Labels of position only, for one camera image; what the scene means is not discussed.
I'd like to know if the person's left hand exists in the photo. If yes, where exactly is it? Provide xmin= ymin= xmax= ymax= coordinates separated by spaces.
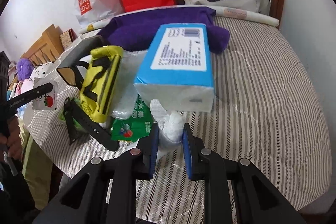
xmin=1 ymin=116 xmax=23 ymax=160

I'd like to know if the purple towel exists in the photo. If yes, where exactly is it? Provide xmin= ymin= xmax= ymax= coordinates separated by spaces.
xmin=98 ymin=7 xmax=230 ymax=53

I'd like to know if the green snack packet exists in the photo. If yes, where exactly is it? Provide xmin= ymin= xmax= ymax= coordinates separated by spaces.
xmin=110 ymin=96 xmax=153 ymax=142

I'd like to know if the white spotted pillow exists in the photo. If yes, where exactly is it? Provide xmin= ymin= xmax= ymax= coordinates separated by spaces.
xmin=30 ymin=62 xmax=54 ymax=81

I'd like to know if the white tomato sachet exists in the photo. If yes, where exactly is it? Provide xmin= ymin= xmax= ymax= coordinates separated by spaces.
xmin=33 ymin=78 xmax=58 ymax=110

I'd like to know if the purple plush toy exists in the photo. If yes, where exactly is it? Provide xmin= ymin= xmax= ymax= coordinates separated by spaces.
xmin=17 ymin=58 xmax=34 ymax=81

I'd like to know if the wooden headboard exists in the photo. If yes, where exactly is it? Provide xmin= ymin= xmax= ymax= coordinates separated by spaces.
xmin=21 ymin=24 xmax=64 ymax=67

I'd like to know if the white sponge block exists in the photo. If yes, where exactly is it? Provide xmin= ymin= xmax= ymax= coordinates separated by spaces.
xmin=109 ymin=51 xmax=147 ymax=120

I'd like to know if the white mint work glove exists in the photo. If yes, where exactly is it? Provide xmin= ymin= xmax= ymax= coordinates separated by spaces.
xmin=150 ymin=99 xmax=185 ymax=161

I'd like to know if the brown patterned notebook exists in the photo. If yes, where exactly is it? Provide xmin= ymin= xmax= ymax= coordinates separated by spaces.
xmin=59 ymin=28 xmax=77 ymax=50

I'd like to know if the yellow black mesh pouch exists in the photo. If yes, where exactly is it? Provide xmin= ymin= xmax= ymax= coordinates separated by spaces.
xmin=80 ymin=46 xmax=123 ymax=123

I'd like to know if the green tissue pack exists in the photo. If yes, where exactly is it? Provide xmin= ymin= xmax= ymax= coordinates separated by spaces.
xmin=59 ymin=97 xmax=85 ymax=134

